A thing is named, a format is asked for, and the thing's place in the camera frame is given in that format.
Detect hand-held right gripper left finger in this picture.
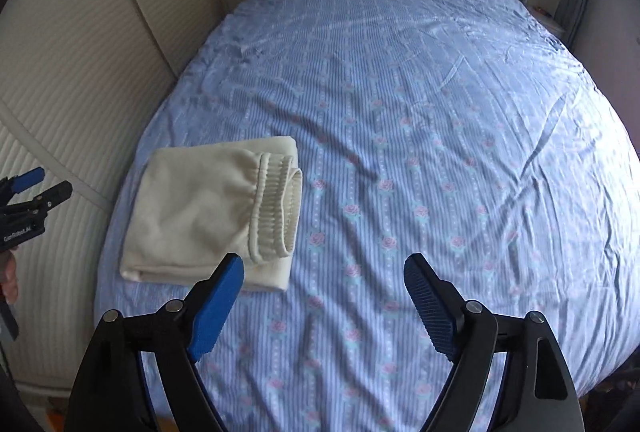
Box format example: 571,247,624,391
70,253,246,432

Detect person's left hand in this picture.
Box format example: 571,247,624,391
0,252,22,306

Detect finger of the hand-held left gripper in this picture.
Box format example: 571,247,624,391
0,180,74,219
0,167,46,203

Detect white nightstand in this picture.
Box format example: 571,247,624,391
525,2,569,38

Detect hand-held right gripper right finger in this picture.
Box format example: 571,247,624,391
403,253,586,432

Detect cream pants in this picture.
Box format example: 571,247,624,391
119,136,304,293

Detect blue floral striped bedsheet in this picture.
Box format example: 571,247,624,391
94,0,640,432

